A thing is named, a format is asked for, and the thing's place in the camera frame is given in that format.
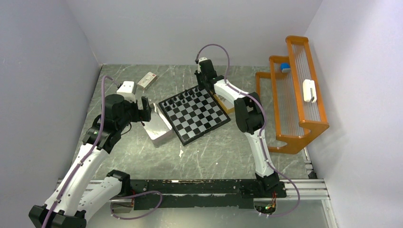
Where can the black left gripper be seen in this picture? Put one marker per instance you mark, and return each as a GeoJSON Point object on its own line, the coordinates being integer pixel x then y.
{"type": "Point", "coordinates": [140, 115]}

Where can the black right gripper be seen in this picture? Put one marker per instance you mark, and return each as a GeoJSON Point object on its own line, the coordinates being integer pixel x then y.
{"type": "Point", "coordinates": [198, 75]}

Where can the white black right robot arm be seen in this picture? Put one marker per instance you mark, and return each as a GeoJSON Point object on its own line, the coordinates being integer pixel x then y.
{"type": "Point", "coordinates": [250, 120]}

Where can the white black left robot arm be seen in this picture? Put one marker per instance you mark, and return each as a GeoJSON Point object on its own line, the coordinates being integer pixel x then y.
{"type": "Point", "coordinates": [69, 206]}

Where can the pink metal tin box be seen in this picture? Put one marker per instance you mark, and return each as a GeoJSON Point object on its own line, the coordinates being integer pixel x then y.
{"type": "Point", "coordinates": [158, 128]}

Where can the yellow tray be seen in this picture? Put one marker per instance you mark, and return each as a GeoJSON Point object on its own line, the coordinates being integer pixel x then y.
{"type": "Point", "coordinates": [227, 106]}

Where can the black white chessboard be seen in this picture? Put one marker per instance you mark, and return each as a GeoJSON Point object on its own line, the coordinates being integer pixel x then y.
{"type": "Point", "coordinates": [195, 118]}

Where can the white red card box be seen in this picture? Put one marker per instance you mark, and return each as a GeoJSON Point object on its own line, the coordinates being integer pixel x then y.
{"type": "Point", "coordinates": [147, 80]}

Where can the blue round object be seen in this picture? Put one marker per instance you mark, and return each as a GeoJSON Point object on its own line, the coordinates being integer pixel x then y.
{"type": "Point", "coordinates": [285, 68]}

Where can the orange wooden rack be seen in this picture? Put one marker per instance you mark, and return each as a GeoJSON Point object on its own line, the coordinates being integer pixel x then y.
{"type": "Point", "coordinates": [297, 123]}

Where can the white plastic clip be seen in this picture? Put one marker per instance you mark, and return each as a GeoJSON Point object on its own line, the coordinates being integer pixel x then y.
{"type": "Point", "coordinates": [309, 91]}

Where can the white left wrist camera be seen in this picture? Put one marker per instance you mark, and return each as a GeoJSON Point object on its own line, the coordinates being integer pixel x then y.
{"type": "Point", "coordinates": [127, 90]}

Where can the black mounting rail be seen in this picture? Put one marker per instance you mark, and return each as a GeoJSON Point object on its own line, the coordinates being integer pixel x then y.
{"type": "Point", "coordinates": [240, 193]}

